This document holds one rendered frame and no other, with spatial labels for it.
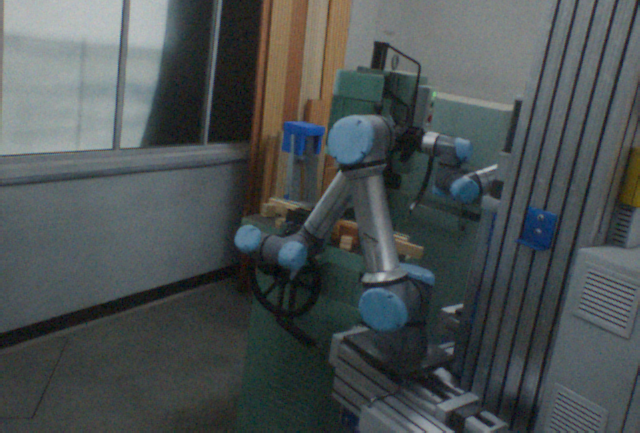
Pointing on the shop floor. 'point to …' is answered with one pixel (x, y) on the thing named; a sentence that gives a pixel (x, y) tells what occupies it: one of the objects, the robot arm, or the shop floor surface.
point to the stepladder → (299, 131)
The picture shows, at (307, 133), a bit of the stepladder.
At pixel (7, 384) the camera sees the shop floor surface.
